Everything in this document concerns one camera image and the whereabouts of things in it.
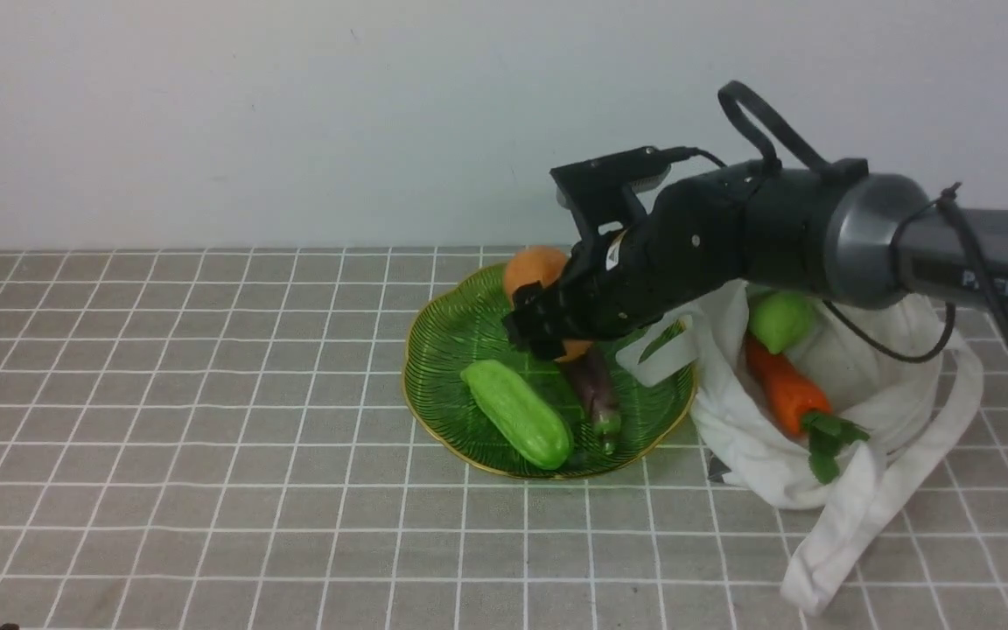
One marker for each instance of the green glass plate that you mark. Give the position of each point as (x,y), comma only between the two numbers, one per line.
(463,326)

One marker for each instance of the light green cucumber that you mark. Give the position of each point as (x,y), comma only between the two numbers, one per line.
(531,426)

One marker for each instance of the green round vegetable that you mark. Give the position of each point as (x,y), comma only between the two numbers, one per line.
(781,320)

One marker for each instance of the orange carrot with leaves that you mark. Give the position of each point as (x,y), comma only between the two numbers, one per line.
(802,411)

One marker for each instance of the dark purple eggplant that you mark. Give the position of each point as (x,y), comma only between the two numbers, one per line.
(592,383)

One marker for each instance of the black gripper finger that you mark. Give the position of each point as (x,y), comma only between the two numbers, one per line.
(537,323)

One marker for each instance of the grey checked tablecloth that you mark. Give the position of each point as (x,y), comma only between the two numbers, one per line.
(218,440)

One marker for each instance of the white cloth tote bag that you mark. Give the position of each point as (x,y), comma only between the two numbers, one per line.
(911,431)

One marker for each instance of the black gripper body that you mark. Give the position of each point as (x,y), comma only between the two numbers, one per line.
(690,244)

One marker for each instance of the brown potato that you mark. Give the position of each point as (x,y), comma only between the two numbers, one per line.
(533,266)

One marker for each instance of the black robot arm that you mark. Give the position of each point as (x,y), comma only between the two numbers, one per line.
(865,244)

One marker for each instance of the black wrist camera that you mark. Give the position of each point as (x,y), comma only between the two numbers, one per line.
(604,191)

